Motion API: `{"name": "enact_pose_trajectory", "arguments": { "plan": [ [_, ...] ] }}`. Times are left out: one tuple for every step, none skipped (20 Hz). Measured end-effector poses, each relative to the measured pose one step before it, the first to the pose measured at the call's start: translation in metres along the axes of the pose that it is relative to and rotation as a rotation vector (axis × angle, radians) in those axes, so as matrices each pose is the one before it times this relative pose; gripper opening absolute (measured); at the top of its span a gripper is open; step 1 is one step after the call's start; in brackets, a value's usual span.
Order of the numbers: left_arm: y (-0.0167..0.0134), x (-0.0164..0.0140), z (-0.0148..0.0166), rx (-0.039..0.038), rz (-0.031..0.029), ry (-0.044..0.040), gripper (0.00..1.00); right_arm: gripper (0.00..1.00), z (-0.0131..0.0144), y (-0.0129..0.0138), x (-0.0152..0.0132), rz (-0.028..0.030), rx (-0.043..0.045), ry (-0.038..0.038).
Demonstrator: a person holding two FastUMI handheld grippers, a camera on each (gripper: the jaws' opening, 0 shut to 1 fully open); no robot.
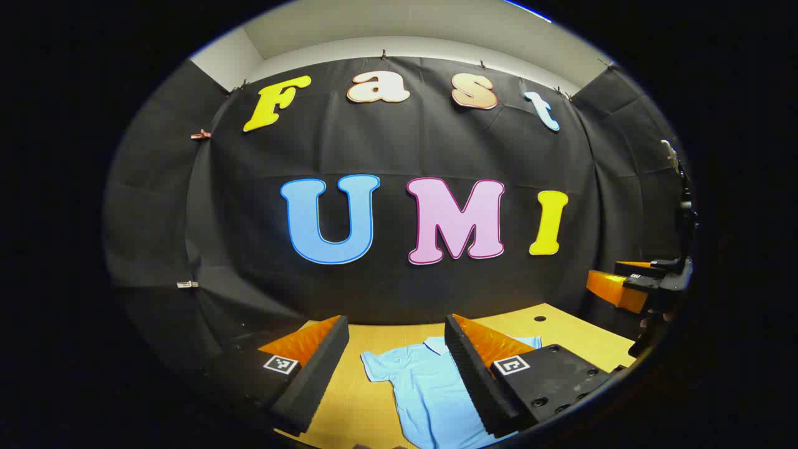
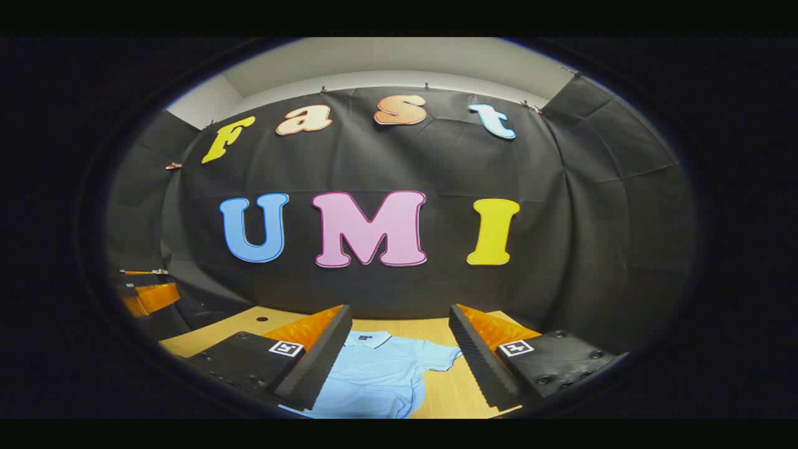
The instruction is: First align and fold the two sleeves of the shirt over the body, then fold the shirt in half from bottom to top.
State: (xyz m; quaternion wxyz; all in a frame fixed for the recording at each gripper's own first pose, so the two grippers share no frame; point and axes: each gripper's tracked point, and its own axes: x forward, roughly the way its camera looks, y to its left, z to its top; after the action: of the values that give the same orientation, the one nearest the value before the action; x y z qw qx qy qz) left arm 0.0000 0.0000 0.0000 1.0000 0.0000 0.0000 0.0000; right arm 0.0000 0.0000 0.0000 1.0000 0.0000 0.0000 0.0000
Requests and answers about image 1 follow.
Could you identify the light blue T-shirt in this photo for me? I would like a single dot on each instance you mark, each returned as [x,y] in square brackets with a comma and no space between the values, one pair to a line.
[430,393]

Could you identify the white backdrop clip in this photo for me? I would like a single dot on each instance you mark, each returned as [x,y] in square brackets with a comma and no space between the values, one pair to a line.
[187,284]

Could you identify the brown backdrop clip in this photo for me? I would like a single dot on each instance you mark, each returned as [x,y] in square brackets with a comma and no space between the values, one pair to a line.
[201,135]

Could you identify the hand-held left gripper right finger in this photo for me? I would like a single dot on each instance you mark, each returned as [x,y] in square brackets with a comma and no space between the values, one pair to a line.
[474,386]

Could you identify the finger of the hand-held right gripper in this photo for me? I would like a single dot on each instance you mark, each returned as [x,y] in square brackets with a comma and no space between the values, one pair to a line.
[608,287]
[636,269]

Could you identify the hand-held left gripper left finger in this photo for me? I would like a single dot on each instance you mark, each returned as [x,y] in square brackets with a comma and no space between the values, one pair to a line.
[318,374]

